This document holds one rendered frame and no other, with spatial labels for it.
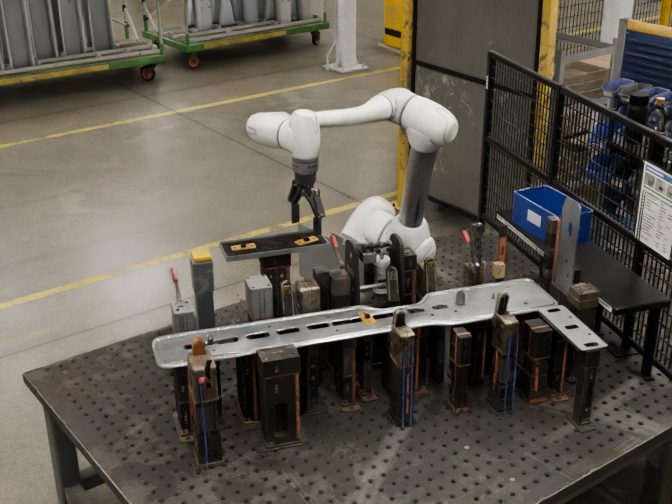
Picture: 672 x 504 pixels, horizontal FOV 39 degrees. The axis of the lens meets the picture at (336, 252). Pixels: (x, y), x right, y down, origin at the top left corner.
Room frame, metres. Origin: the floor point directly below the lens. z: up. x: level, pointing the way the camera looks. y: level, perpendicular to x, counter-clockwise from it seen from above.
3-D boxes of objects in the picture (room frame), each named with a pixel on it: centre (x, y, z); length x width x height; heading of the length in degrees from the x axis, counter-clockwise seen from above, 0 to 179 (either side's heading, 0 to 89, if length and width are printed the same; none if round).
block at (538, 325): (2.79, -0.67, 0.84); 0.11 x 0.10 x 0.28; 17
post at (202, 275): (2.98, 0.47, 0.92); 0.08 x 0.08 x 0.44; 17
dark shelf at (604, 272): (3.27, -0.90, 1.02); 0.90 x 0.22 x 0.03; 17
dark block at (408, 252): (3.08, -0.25, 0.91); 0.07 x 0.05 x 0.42; 17
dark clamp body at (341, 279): (2.99, -0.01, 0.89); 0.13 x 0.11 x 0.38; 17
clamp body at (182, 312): (2.79, 0.51, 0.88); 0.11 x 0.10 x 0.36; 17
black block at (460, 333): (2.73, -0.41, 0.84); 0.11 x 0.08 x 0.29; 17
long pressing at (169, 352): (2.80, -0.09, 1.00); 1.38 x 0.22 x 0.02; 107
